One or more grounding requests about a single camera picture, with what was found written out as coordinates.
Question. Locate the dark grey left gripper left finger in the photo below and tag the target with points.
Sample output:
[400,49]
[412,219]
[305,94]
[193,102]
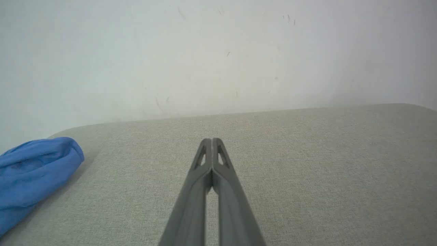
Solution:
[191,205]

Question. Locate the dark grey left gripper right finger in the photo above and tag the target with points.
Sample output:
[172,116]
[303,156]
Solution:
[232,212]

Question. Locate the blue shirt with red-white trim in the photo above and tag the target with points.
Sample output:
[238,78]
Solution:
[30,174]

